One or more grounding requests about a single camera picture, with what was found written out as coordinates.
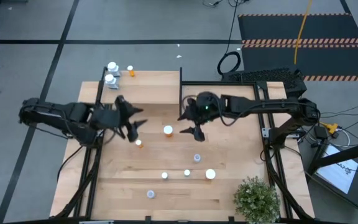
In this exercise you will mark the black power adapter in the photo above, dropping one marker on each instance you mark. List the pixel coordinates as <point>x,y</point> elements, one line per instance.
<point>321,132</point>

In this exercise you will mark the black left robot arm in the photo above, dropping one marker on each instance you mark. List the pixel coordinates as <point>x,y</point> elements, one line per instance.
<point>57,116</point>

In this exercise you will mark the clear pink-tinted pill bottle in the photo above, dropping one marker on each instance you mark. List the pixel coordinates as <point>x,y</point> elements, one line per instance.
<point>197,158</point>
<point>150,194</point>

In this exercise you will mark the white paper sheet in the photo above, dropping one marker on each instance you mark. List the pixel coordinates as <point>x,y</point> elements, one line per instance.
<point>337,171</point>

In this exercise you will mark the wooden shelf black frame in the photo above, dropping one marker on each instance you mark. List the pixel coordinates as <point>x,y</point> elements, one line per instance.
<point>141,87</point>

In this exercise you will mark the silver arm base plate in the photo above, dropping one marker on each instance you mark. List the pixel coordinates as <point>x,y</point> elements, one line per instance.
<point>266,132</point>

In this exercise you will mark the hazard-striped black floor mat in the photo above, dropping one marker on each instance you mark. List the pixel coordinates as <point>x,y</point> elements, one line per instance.
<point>322,59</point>

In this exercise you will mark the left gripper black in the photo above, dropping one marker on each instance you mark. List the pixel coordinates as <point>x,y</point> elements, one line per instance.
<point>104,119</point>

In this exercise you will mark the black stand crossbar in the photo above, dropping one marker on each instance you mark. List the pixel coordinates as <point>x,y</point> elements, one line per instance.
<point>346,154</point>

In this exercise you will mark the yellow plug connector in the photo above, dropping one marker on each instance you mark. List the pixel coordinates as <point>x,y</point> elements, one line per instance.
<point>330,127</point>

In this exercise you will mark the small orange pill bottle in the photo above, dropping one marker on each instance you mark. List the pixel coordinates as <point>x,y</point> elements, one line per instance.
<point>139,143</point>
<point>130,69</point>

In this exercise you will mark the medium orange pill bottle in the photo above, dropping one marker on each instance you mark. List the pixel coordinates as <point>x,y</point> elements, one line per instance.
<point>168,130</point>

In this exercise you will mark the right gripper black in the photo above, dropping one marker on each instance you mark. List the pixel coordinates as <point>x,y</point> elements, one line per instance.
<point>210,107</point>

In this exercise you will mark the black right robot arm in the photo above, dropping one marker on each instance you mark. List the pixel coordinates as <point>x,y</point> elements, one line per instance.
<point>275,104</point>

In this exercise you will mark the blue pill bottle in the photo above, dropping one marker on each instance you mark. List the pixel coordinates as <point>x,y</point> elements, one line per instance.
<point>164,175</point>
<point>187,172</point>

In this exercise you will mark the potted green plant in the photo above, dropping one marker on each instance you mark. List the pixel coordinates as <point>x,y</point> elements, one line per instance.
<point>256,199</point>

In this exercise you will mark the large orange pill bottle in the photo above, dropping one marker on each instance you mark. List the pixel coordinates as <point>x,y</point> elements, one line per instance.
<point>210,174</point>

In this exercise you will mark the white medicine bottle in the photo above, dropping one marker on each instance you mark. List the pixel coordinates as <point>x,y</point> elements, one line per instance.
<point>109,78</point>
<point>112,66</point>

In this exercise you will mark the black mesh computer tower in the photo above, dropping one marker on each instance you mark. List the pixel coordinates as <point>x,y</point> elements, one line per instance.
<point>269,77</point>

